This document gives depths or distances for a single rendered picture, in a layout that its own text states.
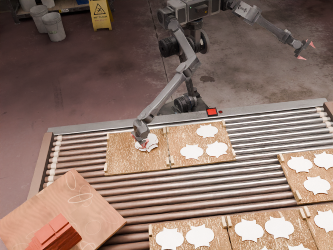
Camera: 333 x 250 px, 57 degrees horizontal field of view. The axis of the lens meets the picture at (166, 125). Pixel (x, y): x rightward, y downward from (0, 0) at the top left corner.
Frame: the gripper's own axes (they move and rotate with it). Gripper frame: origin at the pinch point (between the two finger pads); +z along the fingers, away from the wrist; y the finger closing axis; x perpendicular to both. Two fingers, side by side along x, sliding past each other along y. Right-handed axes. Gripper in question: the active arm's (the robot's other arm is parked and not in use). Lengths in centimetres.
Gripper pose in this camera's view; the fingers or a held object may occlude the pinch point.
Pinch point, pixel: (140, 143)
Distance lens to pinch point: 204.6
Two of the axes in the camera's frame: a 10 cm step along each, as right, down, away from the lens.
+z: 0.5, 7.1, 7.0
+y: -6.0, -5.4, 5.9
